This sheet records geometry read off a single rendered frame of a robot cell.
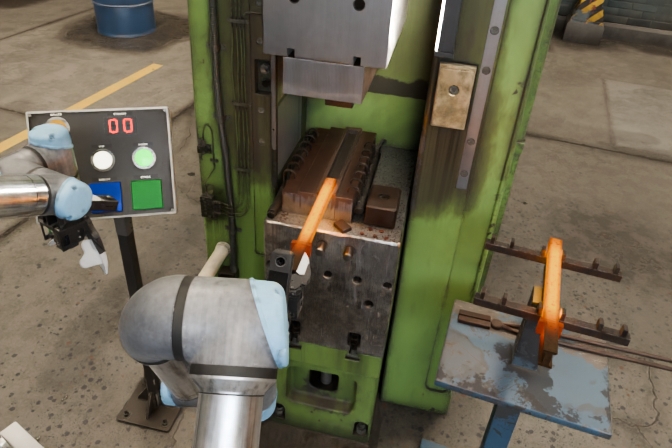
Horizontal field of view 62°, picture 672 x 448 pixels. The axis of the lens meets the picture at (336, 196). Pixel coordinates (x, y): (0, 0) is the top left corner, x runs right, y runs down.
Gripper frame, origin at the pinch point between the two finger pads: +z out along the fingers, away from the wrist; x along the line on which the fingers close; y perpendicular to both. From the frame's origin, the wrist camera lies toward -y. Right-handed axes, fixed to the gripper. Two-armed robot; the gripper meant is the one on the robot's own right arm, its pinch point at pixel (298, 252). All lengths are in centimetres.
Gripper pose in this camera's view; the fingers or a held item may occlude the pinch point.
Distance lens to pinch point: 129.6
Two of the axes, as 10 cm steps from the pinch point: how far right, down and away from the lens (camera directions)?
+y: -0.6, 8.4, 5.4
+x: 9.8, 1.6, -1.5
